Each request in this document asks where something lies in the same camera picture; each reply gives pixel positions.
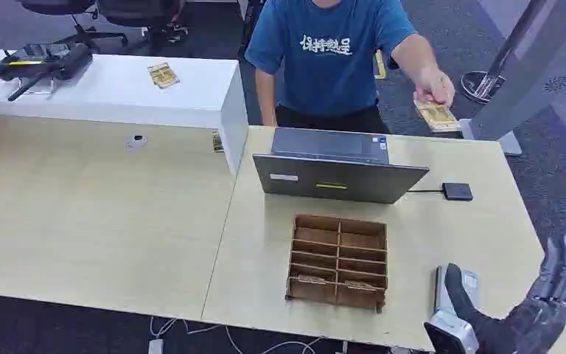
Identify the black office chair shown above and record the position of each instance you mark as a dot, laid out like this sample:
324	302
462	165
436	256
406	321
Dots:
146	17
73	19

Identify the card in wooden box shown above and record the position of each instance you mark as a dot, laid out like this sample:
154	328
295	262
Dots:
358	285
311	279

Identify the grey card reader device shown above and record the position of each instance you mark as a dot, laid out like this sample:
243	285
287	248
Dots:
469	286

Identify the black remote controller with antennas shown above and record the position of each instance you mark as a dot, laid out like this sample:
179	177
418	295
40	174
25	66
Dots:
39	62

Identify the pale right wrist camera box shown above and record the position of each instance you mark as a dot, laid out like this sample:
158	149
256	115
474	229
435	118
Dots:
451	332

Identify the small black usb hub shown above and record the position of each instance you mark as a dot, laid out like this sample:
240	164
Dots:
457	191

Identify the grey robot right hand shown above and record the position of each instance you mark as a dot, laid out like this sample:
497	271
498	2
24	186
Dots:
522	325

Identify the person's left hand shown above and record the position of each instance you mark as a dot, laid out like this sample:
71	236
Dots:
434	88

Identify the wooden card sorting box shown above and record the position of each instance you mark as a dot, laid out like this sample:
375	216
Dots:
337	261

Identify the silver pole with round base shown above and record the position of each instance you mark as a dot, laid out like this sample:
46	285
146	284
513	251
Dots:
488	80

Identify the white kiosk stand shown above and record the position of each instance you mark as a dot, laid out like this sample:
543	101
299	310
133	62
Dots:
527	73

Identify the white power adapter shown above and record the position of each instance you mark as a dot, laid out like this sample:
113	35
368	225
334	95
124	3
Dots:
156	347

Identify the person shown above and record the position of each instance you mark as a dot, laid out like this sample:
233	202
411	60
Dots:
329	63

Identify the white raised desk counter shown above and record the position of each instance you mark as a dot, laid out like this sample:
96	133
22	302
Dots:
117	90

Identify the grey open laptop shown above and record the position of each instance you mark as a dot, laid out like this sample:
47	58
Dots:
334	168

